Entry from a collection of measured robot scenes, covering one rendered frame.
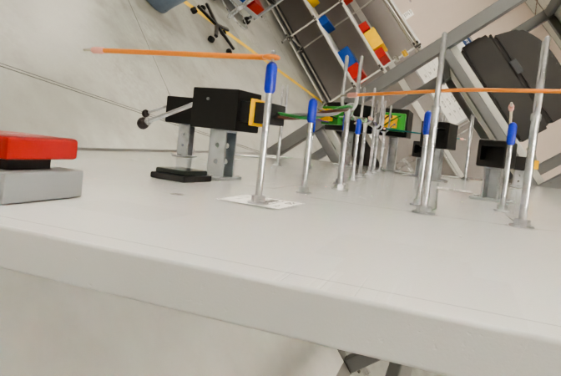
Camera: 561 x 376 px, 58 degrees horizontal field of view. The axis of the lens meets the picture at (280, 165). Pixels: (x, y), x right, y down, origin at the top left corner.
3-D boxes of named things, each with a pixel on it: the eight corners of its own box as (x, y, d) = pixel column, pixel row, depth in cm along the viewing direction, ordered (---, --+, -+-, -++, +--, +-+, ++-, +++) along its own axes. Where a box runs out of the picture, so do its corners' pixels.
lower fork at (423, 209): (434, 215, 39) (457, 31, 38) (411, 212, 40) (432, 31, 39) (435, 213, 41) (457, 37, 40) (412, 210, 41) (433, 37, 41)
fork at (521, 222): (536, 231, 37) (562, 35, 36) (509, 226, 38) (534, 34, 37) (533, 226, 39) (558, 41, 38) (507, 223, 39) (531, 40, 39)
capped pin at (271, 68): (249, 201, 36) (264, 50, 36) (269, 204, 36) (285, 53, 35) (245, 204, 35) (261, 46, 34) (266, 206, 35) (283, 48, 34)
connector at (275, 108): (243, 122, 52) (245, 103, 52) (285, 126, 50) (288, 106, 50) (228, 119, 49) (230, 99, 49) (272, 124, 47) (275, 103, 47)
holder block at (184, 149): (146, 150, 91) (151, 95, 90) (206, 158, 87) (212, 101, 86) (130, 150, 87) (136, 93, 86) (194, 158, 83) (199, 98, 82)
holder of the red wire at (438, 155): (459, 181, 102) (466, 128, 101) (442, 182, 90) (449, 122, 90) (434, 178, 104) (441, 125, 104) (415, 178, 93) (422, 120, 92)
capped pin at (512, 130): (496, 210, 48) (507, 121, 48) (491, 209, 50) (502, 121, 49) (512, 213, 48) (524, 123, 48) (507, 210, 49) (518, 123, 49)
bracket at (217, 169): (223, 176, 54) (227, 130, 54) (241, 179, 53) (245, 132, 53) (196, 177, 50) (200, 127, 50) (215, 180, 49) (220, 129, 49)
